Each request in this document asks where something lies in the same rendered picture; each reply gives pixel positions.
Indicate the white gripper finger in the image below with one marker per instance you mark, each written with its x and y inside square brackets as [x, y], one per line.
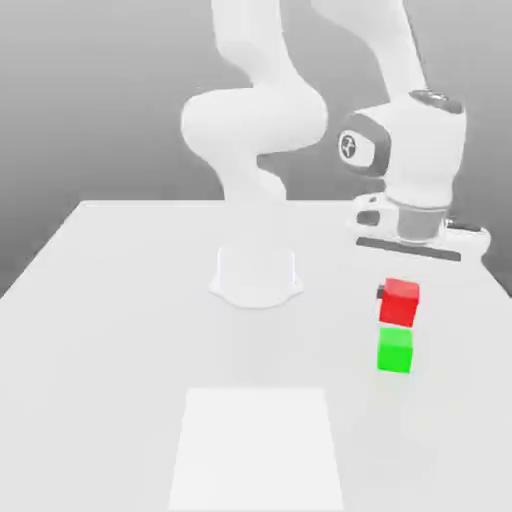
[380, 292]

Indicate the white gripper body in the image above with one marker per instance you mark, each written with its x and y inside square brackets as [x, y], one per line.
[408, 248]

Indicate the small red cube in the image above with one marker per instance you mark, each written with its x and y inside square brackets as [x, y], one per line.
[398, 304]

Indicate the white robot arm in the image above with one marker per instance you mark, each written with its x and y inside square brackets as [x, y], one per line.
[256, 120]

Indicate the small green cube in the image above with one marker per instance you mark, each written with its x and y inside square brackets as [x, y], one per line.
[395, 352]

